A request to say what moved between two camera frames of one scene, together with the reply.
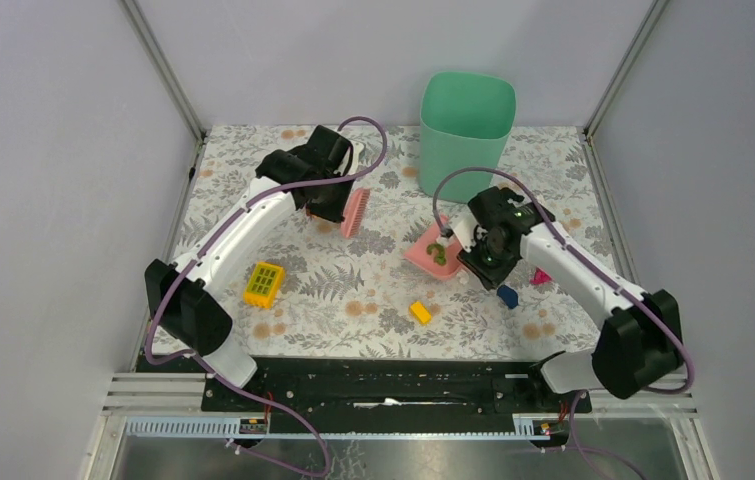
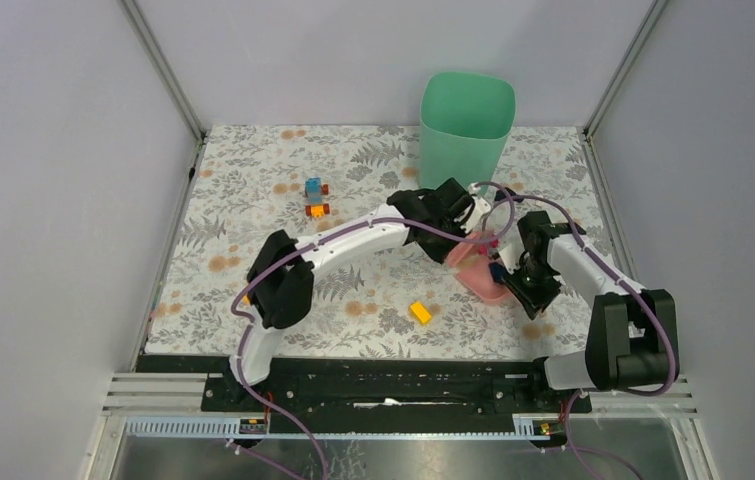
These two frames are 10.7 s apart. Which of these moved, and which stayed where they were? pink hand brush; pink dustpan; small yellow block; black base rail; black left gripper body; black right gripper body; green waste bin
Moved: pink dustpan; pink hand brush; black right gripper body; black left gripper body
Stayed: small yellow block; green waste bin; black base rail
